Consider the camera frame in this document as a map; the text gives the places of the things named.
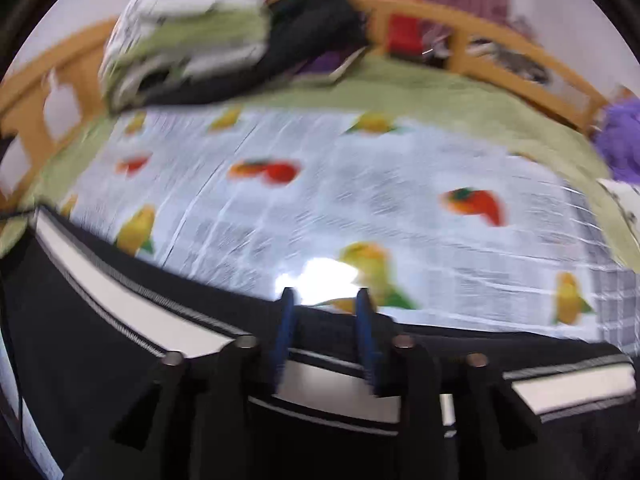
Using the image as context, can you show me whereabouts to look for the black pants with white waistband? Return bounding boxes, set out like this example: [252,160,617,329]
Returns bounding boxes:
[0,205,640,480]

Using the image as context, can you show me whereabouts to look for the green bed sheet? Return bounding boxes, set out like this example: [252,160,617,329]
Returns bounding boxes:
[0,52,640,271]

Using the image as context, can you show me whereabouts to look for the purple plush toy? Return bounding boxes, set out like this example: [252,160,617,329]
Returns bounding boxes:
[592,100,640,183]

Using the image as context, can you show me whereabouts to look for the red object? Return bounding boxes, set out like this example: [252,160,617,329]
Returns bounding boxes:
[387,12,427,56]

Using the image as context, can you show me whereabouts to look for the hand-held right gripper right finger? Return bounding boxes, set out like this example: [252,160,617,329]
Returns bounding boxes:
[354,287,566,480]

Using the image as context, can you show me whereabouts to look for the folded white green floral quilt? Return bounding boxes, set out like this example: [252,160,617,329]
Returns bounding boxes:
[97,0,276,113]

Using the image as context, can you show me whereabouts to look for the wooden bed frame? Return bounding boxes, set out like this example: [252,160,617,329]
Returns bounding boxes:
[0,0,636,211]

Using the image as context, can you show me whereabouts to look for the fruit print plastic tablecloth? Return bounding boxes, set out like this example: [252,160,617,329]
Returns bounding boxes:
[0,107,640,480]

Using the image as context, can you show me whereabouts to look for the black jacket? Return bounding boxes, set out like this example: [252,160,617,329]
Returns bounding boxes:
[135,0,371,108]

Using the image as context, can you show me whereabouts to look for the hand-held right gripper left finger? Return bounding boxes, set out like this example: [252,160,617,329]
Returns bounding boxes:
[62,287,301,480]

